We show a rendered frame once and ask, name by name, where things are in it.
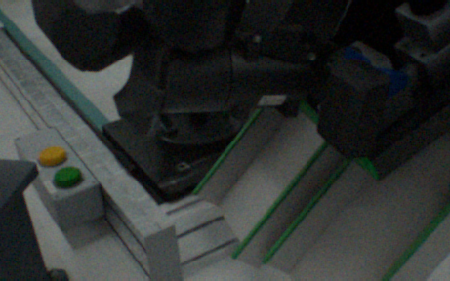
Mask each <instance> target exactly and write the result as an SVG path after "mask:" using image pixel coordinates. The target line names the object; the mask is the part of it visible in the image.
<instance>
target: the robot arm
mask: <svg viewBox="0 0 450 281"><path fill-rule="evenodd" d="M247 1H249V2H247ZM331 3H332V0H31V4H32V8H33V12H34V19H35V22H36V24H37V26H38V27H39V29H40V30H42V33H43V34H45V36H46V38H48V40H49V41H50V42H51V44H52V45H53V46H54V48H55V49H56V50H57V51H58V53H59V54H60V55H61V56H62V57H63V58H64V60H65V61H66V62H67V63H69V64H70V65H71V66H73V67H74V69H78V70H79V71H81V72H82V73H84V72H85V71H88V72H93V73H98V72H101V71H102V70H105V69H107V68H109V67H110V66H112V65H114V64H116V63H117V62H118V61H121V60H123V59H125V58H127V56H129V55H131V54H133V53H134V55H133V59H132V62H131V69H130V73H129V77H128V81H127V82H126V83H125V84H124V86H123V88H121V89H120V91H119V92H116V93H115V94H114V95H113V96H112V98H113V100H114V103H115V106H116V110H117V113H118V115H119V117H120V118H123V119H124V120H126V121H127V122H129V123H130V124H131V125H132V127H133V128H134V129H135V130H136V131H137V132H138V133H139V135H140V136H142V137H144V136H146V135H147V134H148V133H149V131H150V126H151V122H152V120H153V117H154V114H168V113H186V112H203V111H221V110H226V111H227V112H228V114H230V115H231V116H232V118H234V119H235V120H236V121H240V120H248V118H249V114H250V110H256V109H276V110H277V111H278V112H279V113H280V114H282V115H283V116H284V117H285V118H297V115H298V111H299V107H300V101H305V102H306V103H308V104H309V105H310V106H317V103H318V100H320V101H321V104H320V106H319V110H320V113H319V120H318V124H317V128H316V132H317V133H318V134H319V135H320V136H321V137H322V138H323V139H324V140H325V141H326V142H327V143H329V144H330V145H331V146H332V147H334V148H335V149H336V150H337V151H339V152H340V153H341V154H342V155H344V156H345V157H346V159H357V158H364V157H367V156H369V155H371V154H372V152H373V146H374V144H375V140H376V137H377V132H378V129H379V126H380V123H381V118H382V114H383V111H384V108H385V102H386V100H387V99H389V98H390V97H392V95H395V94H396V93H397V92H399V91H400V90H402V89H403V88H405V87H406V85H407V83H408V77H409V75H408V73H406V72H400V71H396V70H392V69H388V68H379V67H375V66H373V65H372V63H371V62H370V61H369V59H368V58H366V57H365V56H364V55H362V54H360V53H358V52H357V51H355V50H354V49H352V48H351V47H350V46H347V49H346V53H345V57H344V58H343V59H339V60H336V59H335V58H329V57H330V56H331V54H333V53H334V52H335V51H336V50H339V49H340V48H343V47H344V45H342V44H339V43H334V42H331V41H328V40H326V39H320V38H318V37H316V36H315V34H314V33H313V30H314V28H315V27H316V24H317V23H318V21H319V20H320V17H321V16H322V14H323V13H324V10H325V9H326V7H327V6H328V5H330V4H331ZM325 76H326V77H325Z"/></svg>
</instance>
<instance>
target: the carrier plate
mask: <svg viewBox="0 0 450 281"><path fill-rule="evenodd" d="M256 110H258V109H256ZM256 110H250V114H249V118H248V120H244V126H245V125H246V124H247V122H248V121H249V120H250V119H251V117H252V116H253V115H254V114H255V112H256ZM157 118H158V116H157V114H154V117H153V120H152V122H151V126H150V131H149V133H148V134H147V135H146V136H144V137H142V136H140V135H139V133H138V132H137V131H136V130H135V129H134V128H133V127H132V125H131V124H130V123H129V122H127V121H126V120H124V119H123V118H120V119H118V120H116V121H113V122H108V123H106V124H104V125H102V132H103V135H104V136H105V137H106V138H107V139H108V140H109V141H110V142H111V143H112V145H113V146H114V147H115V148H116V149H117V150H118V151H121V152H122V153H123V154H124V155H125V156H126V157H127V158H128V159H129V160H130V162H131V163H132V164H133V165H134V166H135V167H136V170H137V171H138V172H139V174H140V175H141V176H142V177H143V178H144V179H145V180H146V182H147V183H148V184H149V185H150V186H151V187H152V188H153V189H154V190H155V192H157V194H158V195H159V196H161V198H162V199H163V200H164V201H165V203H167V202H169V201H171V200H175V199H177V198H179V197H181V196H184V195H186V194H188V193H190V192H193V191H194V190H195V188H196V187H197V186H198V185H199V184H200V183H201V182H202V181H203V178H205V177H206V174H208V173H209V171H210V170H211V169H212V167H213V166H214V165H215V163H217V162H218V159H220V158H221V156H222V155H223V153H224V152H225V149H224V150H222V151H218V152H214V153H211V154H206V155H180V154H177V153H174V152H172V151H168V150H166V149H165V148H164V147H161V145H160V144H158V140H157V139H156V135H155V130H154V123H155V121H156V119H157ZM181 163H186V164H187V166H188V167H189V169H190V172H189V173H187V174H183V175H182V176H181V175H180V174H178V173H177V171H176V167H175V166H177V165H178V164H181Z"/></svg>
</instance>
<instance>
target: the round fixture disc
mask: <svg viewBox="0 0 450 281"><path fill-rule="evenodd" d="M207 112H208V122H206V123H205V124H203V125H199V126H195V125H192V124H191V123H190V122H189V118H188V112H186V113H173V114H172V113H168V116H169V118H170V120H171V121H172V122H173V124H174V125H175V126H177V129H178V132H177V133H174V134H172V135H169V136H167V135H166V134H165V133H164V132H163V131H162V130H161V125H162V123H161V121H160V119H159V118H157V119H156V121H155V123H154V130H155V135H156V139H157V140H158V144H160V145H161V147H164V148H165V149H166V150H168V151H172V152H174V153H177V154H180V155H206V154H211V153H214V152H218V151H222V150H224V149H226V148H228V146H229V145H230V144H231V143H232V141H234V139H235V138H236V136H237V135H238V134H239V133H240V131H241V130H242V129H243V128H244V120H240V121H236V129H231V126H230V116H228V117H225V116H224V115H223V114H222V111H207Z"/></svg>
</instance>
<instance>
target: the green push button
mask: <svg viewBox="0 0 450 281"><path fill-rule="evenodd" d="M54 179H55V184H56V185H58V186H62V187H67V186H71V185H76V184H77V183H79V182H80V181H81V180H82V171H81V170H80V169H78V168H77V167H63V168H62V169H59V170H58V171H56V172H55V175H54Z"/></svg>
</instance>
